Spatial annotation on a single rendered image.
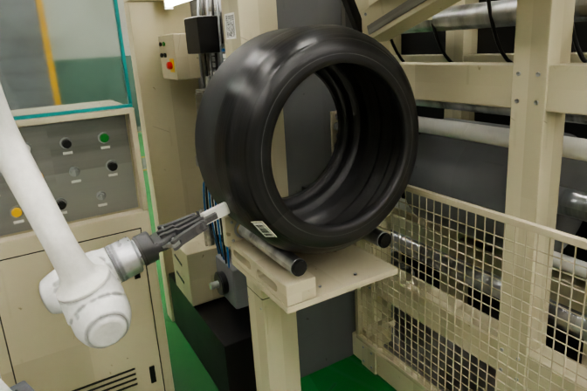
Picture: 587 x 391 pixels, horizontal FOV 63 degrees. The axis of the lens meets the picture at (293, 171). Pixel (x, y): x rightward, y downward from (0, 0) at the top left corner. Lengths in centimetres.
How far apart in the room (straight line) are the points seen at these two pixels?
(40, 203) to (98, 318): 23
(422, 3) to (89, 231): 128
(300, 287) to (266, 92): 50
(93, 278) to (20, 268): 84
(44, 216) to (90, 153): 81
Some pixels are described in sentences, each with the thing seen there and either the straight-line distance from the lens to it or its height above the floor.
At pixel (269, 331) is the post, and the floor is 49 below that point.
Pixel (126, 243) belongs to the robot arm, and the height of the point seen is 104.
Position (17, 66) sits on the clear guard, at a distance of 172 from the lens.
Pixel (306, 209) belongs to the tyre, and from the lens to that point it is 153.
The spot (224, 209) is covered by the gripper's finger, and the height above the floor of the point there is 106.
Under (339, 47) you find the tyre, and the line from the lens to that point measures 118.
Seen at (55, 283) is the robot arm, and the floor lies 100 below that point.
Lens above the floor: 145
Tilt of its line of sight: 15 degrees down
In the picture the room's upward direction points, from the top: 3 degrees counter-clockwise
